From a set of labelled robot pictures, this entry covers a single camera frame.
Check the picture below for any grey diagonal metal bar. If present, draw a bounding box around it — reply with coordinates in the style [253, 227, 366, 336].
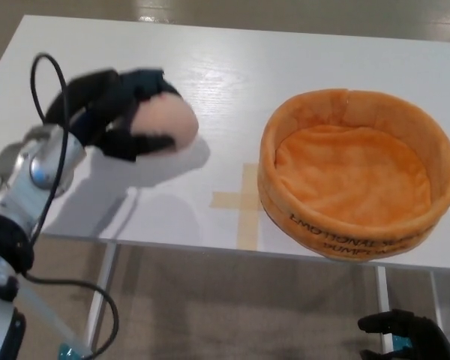
[13, 275, 93, 357]

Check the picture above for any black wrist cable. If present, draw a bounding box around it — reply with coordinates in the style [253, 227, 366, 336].
[21, 53, 120, 356]

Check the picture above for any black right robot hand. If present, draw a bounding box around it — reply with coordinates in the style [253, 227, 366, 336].
[357, 308, 450, 360]

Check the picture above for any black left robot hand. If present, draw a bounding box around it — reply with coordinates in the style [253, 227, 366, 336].
[44, 67, 185, 164]

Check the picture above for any pink round plush toy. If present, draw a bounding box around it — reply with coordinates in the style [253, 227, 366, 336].
[126, 93, 200, 153]

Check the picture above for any beige masking tape cross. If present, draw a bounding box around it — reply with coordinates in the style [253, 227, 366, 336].
[211, 163, 266, 249]

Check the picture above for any orange plush round plate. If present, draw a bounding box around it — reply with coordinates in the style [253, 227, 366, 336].
[259, 88, 450, 263]

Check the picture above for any white metal table leg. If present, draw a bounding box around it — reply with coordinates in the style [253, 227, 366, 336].
[86, 241, 121, 331]
[374, 265, 395, 352]

